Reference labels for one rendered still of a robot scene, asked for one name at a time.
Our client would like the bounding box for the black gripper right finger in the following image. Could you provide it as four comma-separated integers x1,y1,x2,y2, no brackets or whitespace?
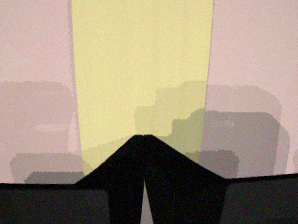
142,135,298,224

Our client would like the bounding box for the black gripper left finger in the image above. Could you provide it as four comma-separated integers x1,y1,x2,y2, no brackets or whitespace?
0,135,144,224

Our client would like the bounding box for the pale yellow strip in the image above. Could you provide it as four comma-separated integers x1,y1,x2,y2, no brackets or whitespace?
72,0,213,177

